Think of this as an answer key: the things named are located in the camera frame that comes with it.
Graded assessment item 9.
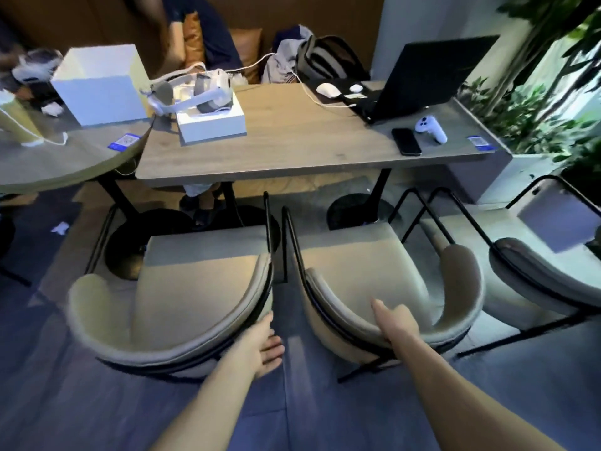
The flat white packaging box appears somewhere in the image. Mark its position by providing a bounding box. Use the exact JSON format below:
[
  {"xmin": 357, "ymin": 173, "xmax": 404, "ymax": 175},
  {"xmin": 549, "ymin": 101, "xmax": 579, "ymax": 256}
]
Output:
[{"xmin": 176, "ymin": 93, "xmax": 248, "ymax": 145}]

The black table pedestal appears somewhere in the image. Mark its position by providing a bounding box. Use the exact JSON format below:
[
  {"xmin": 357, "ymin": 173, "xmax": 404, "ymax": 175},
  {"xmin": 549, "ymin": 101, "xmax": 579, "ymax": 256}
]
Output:
[
  {"xmin": 96, "ymin": 176, "xmax": 194, "ymax": 281},
  {"xmin": 326, "ymin": 168, "xmax": 403, "ymax": 231},
  {"xmin": 207, "ymin": 181, "xmax": 282, "ymax": 254}
]

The large white cardboard box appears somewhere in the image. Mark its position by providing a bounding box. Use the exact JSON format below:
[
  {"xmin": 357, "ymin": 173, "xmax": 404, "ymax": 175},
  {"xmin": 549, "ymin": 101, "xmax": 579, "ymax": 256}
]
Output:
[{"xmin": 50, "ymin": 44, "xmax": 152, "ymax": 127}]

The person's right hand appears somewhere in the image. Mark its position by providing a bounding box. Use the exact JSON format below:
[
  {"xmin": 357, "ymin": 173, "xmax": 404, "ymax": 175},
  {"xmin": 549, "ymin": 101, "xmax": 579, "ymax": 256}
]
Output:
[{"xmin": 371, "ymin": 298, "xmax": 421, "ymax": 360}]

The person's left hand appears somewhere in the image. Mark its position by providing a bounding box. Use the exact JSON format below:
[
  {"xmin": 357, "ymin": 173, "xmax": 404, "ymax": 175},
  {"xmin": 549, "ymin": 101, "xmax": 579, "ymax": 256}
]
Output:
[{"xmin": 239, "ymin": 311, "xmax": 285, "ymax": 380}]

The white charging cable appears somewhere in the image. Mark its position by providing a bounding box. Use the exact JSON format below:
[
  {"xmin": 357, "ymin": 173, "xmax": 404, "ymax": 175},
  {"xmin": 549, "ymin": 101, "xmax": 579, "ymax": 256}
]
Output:
[{"xmin": 185, "ymin": 52, "xmax": 357, "ymax": 109}]

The green leafy plant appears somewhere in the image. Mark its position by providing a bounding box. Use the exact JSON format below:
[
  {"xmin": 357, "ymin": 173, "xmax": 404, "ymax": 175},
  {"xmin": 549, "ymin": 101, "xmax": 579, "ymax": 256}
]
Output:
[{"xmin": 458, "ymin": 0, "xmax": 601, "ymax": 193}]

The white and black VR headset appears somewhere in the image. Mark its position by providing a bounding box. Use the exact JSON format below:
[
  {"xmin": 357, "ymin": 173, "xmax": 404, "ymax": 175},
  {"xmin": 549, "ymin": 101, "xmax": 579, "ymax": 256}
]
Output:
[{"xmin": 11, "ymin": 48, "xmax": 64, "ymax": 85}]

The black mouse pad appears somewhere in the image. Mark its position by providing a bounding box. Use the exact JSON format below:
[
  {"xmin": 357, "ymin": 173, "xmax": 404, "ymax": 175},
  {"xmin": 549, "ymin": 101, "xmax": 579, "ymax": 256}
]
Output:
[{"xmin": 304, "ymin": 79, "xmax": 376, "ymax": 111}]

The black smartphone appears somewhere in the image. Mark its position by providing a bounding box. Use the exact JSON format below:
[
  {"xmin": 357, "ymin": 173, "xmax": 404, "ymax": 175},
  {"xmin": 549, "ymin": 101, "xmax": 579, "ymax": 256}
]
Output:
[{"xmin": 391, "ymin": 127, "xmax": 423, "ymax": 157}]

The person's left forearm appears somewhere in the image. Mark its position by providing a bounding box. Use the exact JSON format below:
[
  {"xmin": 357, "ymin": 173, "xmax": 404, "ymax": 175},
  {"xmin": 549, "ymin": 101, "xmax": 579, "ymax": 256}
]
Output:
[{"xmin": 149, "ymin": 354, "xmax": 264, "ymax": 451}]

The white planter box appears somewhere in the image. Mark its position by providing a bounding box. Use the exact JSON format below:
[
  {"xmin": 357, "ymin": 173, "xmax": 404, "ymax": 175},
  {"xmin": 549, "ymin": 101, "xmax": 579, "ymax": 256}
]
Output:
[{"xmin": 446, "ymin": 96, "xmax": 564, "ymax": 205}]

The black laptop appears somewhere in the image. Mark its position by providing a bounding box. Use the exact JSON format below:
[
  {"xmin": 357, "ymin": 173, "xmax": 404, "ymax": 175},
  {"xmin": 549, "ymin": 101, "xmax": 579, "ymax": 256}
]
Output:
[{"xmin": 355, "ymin": 35, "xmax": 501, "ymax": 125}]

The beige armchair with black frame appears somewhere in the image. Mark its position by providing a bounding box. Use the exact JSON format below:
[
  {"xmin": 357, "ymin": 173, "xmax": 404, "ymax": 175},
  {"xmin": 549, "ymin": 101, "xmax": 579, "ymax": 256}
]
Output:
[
  {"xmin": 66, "ymin": 191, "xmax": 276, "ymax": 385},
  {"xmin": 281, "ymin": 187, "xmax": 485, "ymax": 384},
  {"xmin": 419, "ymin": 175, "xmax": 601, "ymax": 358}
]

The orange cushion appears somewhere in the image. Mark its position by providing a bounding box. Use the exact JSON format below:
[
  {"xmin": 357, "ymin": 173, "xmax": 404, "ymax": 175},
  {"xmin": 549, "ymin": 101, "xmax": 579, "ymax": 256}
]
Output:
[
  {"xmin": 229, "ymin": 27, "xmax": 264, "ymax": 85},
  {"xmin": 182, "ymin": 11, "xmax": 206, "ymax": 72}
]

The grey jacket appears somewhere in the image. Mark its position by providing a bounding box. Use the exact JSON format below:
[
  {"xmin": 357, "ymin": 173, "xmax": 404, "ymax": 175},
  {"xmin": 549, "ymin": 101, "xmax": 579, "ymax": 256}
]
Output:
[{"xmin": 261, "ymin": 25, "xmax": 314, "ymax": 85}]

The white VR controller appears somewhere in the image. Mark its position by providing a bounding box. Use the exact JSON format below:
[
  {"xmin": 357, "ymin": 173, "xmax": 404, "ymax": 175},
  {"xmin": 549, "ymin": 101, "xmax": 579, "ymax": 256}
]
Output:
[{"xmin": 414, "ymin": 115, "xmax": 449, "ymax": 145}]

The person's right forearm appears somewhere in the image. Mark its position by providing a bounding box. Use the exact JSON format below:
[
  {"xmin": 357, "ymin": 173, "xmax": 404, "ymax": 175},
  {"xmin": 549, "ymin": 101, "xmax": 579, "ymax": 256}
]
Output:
[{"xmin": 389, "ymin": 344, "xmax": 566, "ymax": 451}]

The grey and black backpack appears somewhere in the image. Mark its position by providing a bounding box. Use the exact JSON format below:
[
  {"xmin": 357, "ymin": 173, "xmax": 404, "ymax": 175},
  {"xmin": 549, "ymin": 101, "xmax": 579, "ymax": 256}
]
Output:
[{"xmin": 296, "ymin": 35, "xmax": 371, "ymax": 83}]

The brown leather sofa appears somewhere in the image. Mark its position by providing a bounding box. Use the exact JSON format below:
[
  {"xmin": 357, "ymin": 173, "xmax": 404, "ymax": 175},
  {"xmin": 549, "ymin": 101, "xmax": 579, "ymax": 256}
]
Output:
[{"xmin": 0, "ymin": 0, "xmax": 387, "ymax": 85}]

